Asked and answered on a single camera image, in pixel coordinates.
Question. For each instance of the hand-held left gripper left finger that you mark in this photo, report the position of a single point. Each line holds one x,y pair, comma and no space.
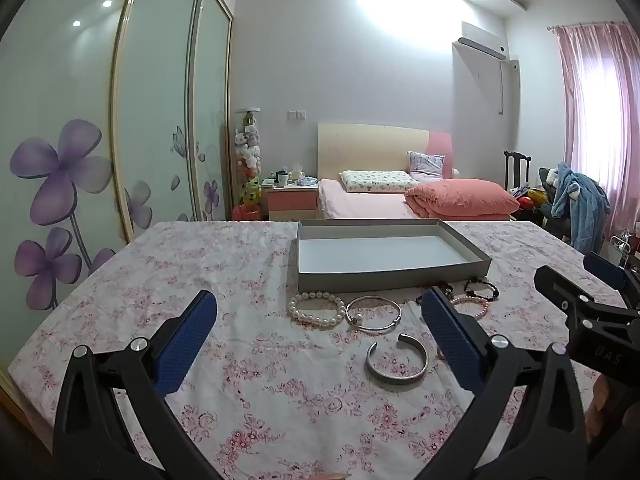
185,345

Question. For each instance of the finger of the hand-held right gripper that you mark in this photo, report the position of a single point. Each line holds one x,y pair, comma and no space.
605,268
562,287

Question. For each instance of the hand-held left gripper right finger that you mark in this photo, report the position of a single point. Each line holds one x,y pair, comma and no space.
450,330

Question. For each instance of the wide silver cuff bangle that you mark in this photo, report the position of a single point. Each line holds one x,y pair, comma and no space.
395,379

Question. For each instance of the thin silver bangle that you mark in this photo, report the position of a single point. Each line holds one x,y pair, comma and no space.
372,329

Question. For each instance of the grey cardboard tray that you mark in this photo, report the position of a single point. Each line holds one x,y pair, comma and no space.
380,255

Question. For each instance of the person's right hand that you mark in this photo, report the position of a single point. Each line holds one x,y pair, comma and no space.
605,405

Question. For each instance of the white metal rack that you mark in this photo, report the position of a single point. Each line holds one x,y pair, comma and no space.
620,245

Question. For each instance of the pink floral tablecloth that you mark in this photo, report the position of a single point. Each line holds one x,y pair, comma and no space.
250,360

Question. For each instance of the blue bathrobe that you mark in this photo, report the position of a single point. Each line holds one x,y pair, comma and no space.
582,200

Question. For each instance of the pile of colourful clutter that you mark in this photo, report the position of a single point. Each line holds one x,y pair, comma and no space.
532,202

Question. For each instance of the dark wooden chair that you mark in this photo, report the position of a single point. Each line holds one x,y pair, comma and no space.
516,170

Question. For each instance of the salmon pink pillow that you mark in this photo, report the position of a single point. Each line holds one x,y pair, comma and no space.
460,197

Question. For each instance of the pink curtain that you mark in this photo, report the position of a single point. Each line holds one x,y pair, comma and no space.
600,125

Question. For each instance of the red basin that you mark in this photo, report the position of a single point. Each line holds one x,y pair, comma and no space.
246,212

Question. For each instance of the pink bed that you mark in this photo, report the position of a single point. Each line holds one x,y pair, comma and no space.
365,205

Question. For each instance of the small floral cushion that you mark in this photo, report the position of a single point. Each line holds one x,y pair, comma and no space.
425,165

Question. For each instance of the patterned white pillow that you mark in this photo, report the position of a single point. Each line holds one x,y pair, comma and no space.
375,180

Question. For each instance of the pink and white nightstand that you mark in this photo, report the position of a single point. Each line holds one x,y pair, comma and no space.
292,202

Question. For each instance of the white mug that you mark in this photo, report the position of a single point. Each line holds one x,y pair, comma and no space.
282,179

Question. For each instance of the cream and pink headboard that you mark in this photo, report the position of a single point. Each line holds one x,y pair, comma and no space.
370,150

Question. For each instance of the column of plush toys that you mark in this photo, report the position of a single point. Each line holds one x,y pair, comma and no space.
248,155

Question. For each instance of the tissue box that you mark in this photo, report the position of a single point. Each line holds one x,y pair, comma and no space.
297,172

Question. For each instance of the curtain rod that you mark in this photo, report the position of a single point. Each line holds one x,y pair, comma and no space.
585,24

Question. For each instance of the white air conditioner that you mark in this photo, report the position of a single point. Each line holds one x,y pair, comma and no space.
480,42

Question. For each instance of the floral wardrobe sliding doors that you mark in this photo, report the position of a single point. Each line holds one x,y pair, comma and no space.
75,85

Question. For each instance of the white wall switch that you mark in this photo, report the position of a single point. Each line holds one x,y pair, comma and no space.
297,115

